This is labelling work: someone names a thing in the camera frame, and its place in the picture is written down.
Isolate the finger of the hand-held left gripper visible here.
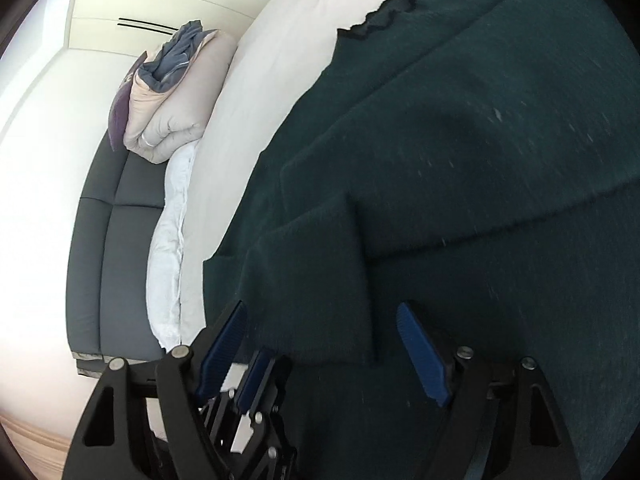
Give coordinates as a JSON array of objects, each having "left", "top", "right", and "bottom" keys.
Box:
[
  {"left": 199, "top": 389, "right": 251, "bottom": 456},
  {"left": 235, "top": 347, "right": 301, "bottom": 480}
]

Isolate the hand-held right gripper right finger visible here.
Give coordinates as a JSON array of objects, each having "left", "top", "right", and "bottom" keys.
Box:
[{"left": 395, "top": 301, "right": 583, "bottom": 480}]

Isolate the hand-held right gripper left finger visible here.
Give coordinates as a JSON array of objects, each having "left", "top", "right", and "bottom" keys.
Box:
[{"left": 62, "top": 301, "right": 248, "bottom": 480}]

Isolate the dark green knit sweater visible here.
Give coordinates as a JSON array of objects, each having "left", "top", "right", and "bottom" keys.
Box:
[{"left": 202, "top": 0, "right": 640, "bottom": 480}]

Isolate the white pillow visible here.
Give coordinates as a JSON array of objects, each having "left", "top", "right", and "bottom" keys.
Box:
[{"left": 146, "top": 140, "right": 201, "bottom": 353}]

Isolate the dark grey padded headboard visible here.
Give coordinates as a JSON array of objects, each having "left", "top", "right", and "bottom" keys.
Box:
[{"left": 66, "top": 127, "right": 171, "bottom": 376}]

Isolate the folded beige duvet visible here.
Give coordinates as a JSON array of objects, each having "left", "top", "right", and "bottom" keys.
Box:
[{"left": 122, "top": 30, "right": 238, "bottom": 165}]

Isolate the purple pillow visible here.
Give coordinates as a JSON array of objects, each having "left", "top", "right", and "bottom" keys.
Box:
[{"left": 109, "top": 70, "right": 133, "bottom": 152}]

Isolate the blue-grey blanket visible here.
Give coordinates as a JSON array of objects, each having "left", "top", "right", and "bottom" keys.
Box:
[{"left": 137, "top": 20, "right": 203, "bottom": 95}]

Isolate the bed with white sheet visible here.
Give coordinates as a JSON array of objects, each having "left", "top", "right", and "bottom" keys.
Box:
[{"left": 180, "top": 0, "right": 471, "bottom": 361}]

